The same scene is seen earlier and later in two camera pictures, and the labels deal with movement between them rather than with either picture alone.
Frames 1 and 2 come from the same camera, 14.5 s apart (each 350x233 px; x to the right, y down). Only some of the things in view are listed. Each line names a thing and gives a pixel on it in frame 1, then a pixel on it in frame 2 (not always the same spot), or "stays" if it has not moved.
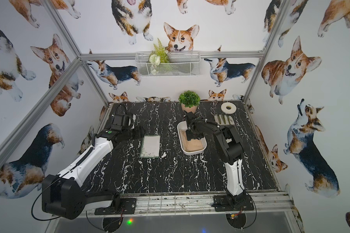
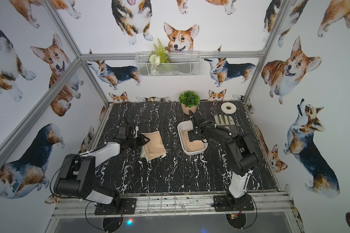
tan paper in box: (193, 144) stays
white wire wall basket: (182, 63) stays
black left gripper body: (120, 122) -> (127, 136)
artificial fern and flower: (158, 57) stays
